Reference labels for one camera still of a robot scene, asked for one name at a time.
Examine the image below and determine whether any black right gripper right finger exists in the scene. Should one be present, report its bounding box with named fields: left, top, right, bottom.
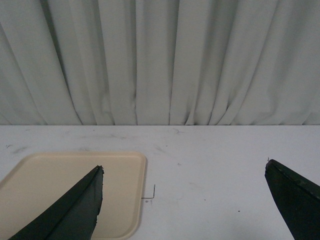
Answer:
left=264, top=159, right=320, bottom=240

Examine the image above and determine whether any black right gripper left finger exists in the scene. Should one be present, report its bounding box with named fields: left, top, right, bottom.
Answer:
left=10, top=165, right=104, bottom=240

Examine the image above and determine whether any beige rectangular plastic tray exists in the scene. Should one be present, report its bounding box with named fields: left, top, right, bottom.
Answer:
left=0, top=151, right=147, bottom=240

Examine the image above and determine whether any white pleated curtain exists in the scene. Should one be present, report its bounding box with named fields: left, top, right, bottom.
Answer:
left=0, top=0, right=320, bottom=125

